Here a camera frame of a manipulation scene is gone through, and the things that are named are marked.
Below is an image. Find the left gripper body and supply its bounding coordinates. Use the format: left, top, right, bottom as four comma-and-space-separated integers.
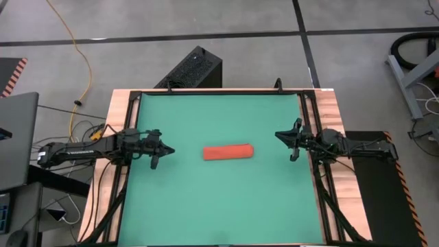
137, 129, 163, 169

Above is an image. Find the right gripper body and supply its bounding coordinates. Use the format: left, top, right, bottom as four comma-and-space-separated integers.
290, 118, 315, 162

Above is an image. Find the orange towel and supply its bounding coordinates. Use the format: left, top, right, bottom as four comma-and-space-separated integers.
202, 143, 255, 161

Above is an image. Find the green table mat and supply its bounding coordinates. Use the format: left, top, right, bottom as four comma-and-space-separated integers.
118, 93, 325, 245

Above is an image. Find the black computer tower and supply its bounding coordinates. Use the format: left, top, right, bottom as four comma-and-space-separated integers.
153, 45, 223, 89

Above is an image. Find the large black striped floor mat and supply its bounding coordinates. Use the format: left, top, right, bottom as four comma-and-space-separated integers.
344, 130, 429, 247

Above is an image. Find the black phone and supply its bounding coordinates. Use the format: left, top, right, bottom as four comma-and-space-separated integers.
45, 207, 68, 223

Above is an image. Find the grey metal stand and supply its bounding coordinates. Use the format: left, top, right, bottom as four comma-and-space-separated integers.
385, 47, 439, 121

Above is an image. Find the dark grey desk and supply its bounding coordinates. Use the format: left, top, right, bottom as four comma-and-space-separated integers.
0, 181, 44, 247

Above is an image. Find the black computer mouse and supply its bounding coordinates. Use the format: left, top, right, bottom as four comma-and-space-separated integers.
5, 229, 29, 247

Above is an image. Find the black keyboard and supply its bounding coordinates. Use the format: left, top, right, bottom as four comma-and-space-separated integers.
0, 193, 14, 235

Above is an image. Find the small black striped floor mat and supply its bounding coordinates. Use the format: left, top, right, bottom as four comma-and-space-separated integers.
0, 57, 28, 99

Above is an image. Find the white phone cable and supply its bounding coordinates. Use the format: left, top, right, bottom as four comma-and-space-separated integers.
60, 193, 82, 226

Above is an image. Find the yellow cable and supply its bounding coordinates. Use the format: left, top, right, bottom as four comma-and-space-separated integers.
45, 0, 104, 158

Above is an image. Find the black hose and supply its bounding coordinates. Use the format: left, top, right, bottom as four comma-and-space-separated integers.
390, 32, 439, 71

